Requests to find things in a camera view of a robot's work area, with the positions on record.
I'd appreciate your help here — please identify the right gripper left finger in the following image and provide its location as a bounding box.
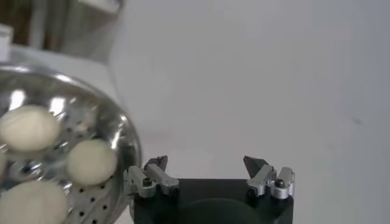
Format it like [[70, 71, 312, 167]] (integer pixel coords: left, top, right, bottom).
[[122, 155, 181, 199]]

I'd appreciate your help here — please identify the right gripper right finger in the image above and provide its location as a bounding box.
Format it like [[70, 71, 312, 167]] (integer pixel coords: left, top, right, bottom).
[[242, 155, 296, 200]]

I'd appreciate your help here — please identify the white steamed baozi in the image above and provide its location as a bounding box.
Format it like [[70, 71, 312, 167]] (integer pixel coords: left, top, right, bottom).
[[0, 104, 62, 152], [0, 180, 69, 224], [66, 139, 118, 187]]

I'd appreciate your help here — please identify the stainless perforated steamer basket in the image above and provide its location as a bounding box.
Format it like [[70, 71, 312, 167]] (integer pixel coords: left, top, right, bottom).
[[0, 65, 144, 224]]

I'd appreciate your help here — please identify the white side table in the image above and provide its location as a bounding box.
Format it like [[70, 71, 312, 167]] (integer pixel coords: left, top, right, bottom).
[[29, 0, 124, 59]]

